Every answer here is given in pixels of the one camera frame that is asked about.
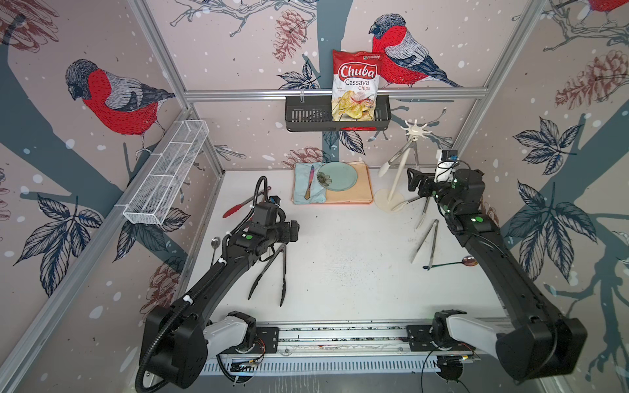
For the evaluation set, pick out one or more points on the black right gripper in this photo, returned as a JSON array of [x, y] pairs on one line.
[[427, 182]]

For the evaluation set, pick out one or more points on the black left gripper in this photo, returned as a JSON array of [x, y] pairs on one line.
[[288, 234]]

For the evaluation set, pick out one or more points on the red silicone tongs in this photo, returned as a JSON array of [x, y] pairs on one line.
[[249, 202]]

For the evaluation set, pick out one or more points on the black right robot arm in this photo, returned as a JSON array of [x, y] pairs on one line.
[[543, 342]]

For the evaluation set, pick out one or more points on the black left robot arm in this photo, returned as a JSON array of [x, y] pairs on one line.
[[178, 339]]

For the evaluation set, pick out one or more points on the plain steel tongs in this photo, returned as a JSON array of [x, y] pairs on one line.
[[417, 204]]

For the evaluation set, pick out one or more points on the cream utensil rack stand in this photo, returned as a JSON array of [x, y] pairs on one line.
[[386, 198]]

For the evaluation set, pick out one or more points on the light blue cloth napkin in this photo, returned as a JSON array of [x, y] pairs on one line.
[[301, 174]]

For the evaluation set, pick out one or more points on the orange tray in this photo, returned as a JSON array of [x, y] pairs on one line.
[[360, 194]]

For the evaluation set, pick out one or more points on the silver spoon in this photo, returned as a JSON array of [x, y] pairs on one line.
[[215, 245]]

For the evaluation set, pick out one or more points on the green ceramic plate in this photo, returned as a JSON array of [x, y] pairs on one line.
[[337, 176]]

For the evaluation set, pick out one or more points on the Chuba cassava chips bag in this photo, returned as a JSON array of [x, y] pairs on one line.
[[355, 85]]

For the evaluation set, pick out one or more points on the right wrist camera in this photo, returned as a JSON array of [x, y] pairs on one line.
[[446, 160]]

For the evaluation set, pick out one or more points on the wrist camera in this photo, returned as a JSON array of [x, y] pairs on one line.
[[446, 160], [276, 200]]

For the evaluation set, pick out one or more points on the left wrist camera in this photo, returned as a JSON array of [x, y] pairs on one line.
[[276, 200]]

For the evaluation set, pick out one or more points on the cream handled utensil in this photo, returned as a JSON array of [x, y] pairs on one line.
[[431, 235]]

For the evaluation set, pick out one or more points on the colourful handled knife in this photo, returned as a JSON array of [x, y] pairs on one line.
[[307, 194]]

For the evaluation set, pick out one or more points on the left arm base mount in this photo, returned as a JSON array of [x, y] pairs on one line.
[[256, 339]]

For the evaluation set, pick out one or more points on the black wire shelf basket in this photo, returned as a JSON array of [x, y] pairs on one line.
[[314, 114]]

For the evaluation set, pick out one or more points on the white mesh wall basket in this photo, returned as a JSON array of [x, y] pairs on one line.
[[158, 191]]

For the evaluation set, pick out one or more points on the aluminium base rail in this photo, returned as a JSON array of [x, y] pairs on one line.
[[328, 349]]

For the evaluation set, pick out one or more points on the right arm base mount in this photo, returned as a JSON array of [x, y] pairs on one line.
[[435, 335]]

